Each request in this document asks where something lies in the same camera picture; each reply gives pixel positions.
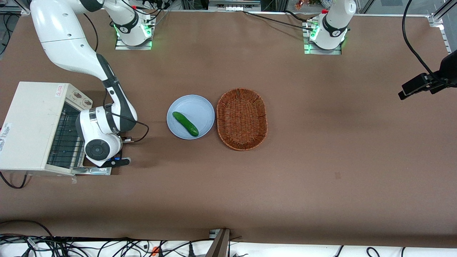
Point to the grey oven door with window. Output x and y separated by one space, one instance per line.
96 171

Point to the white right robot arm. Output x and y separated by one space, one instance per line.
64 39

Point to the beige oven knob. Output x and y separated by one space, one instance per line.
76 95
87 103

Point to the white toaster oven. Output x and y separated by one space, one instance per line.
32 121

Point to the clear tape piece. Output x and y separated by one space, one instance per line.
74 179

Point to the green cucumber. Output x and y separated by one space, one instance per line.
185 124

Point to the light blue round plate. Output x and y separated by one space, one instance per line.
194 107

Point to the oval brown wicker basket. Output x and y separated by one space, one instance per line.
241 119

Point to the grey metal equipment box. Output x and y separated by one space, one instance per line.
232 5

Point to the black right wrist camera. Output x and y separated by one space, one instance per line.
121 162

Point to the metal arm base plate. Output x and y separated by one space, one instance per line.
310 52
121 47

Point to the small metal bracket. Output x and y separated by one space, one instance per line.
213 233

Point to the dark metal stand post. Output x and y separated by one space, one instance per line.
219 246

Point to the black camera on mount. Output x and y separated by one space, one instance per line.
414 85

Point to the aluminium frame profile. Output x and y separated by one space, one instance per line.
435 21

